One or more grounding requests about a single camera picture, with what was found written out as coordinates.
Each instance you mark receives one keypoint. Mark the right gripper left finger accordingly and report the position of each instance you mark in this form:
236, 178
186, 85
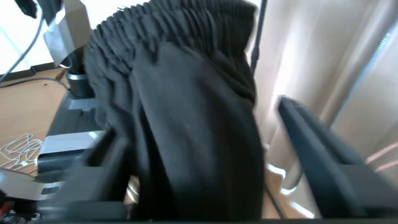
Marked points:
93, 186

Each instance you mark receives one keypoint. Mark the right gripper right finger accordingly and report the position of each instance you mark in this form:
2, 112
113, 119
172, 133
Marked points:
335, 180

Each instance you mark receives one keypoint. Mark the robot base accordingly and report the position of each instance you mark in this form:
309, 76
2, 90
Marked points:
71, 143

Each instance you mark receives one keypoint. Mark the pink clothes hanger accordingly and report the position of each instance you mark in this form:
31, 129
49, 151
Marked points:
382, 152

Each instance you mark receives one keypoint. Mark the black clothes rack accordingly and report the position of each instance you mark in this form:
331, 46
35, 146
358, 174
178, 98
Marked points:
260, 31

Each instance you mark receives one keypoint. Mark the beige curtain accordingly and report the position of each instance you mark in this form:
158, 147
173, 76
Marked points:
326, 46

